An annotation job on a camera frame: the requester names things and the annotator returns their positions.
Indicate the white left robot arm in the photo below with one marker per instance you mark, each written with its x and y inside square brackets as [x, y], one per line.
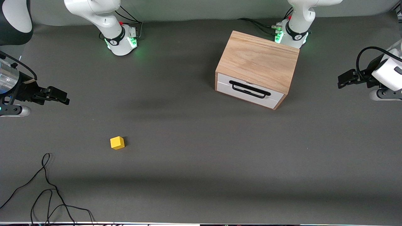
[298, 12]

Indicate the wooden drawer cabinet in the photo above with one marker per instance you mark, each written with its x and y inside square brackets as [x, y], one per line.
[257, 59]

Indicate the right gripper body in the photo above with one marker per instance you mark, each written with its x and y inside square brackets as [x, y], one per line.
[25, 90]

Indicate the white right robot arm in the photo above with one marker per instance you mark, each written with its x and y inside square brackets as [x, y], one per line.
[94, 12]

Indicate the yellow cube block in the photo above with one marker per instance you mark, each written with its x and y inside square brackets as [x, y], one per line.
[117, 142]

